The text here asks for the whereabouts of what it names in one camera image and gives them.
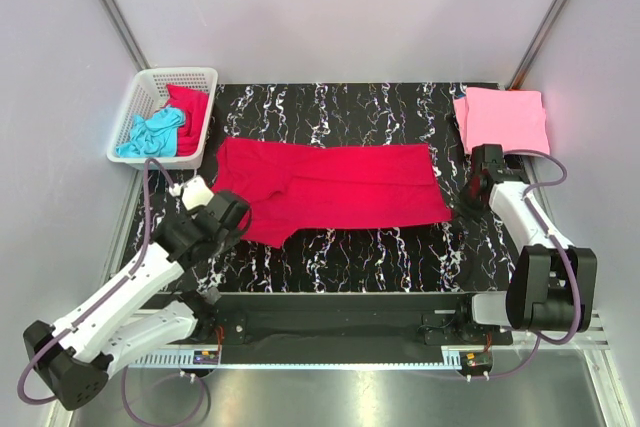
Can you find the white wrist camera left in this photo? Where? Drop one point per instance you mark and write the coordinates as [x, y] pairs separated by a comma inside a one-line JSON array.
[[193, 193]]

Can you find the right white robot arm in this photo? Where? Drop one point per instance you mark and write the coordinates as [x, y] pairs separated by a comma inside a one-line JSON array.
[[552, 286]]

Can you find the red t shirt in basket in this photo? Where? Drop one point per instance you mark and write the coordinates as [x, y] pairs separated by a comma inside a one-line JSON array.
[[193, 104]]

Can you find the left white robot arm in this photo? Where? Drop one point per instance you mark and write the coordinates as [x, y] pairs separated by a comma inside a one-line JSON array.
[[78, 354]]

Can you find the aluminium rail frame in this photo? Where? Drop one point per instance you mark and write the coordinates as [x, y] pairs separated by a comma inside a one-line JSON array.
[[529, 383]]

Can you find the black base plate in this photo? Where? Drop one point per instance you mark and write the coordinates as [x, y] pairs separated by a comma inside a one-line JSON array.
[[334, 330]]

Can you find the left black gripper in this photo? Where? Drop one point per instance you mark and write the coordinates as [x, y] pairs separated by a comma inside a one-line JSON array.
[[234, 234]]

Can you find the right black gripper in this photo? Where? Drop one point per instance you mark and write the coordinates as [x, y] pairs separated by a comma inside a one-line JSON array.
[[464, 212]]

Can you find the red t shirt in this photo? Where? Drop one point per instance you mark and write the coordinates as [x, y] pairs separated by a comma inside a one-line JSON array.
[[294, 187], [193, 104]]

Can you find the folded pink t shirt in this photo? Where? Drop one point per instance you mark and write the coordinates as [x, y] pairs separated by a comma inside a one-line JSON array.
[[516, 120]]

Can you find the cyan t shirt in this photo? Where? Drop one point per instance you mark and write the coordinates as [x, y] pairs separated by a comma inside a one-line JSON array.
[[155, 137]]

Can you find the white plastic basket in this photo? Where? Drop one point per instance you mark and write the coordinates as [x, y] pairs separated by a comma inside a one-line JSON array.
[[148, 93]]

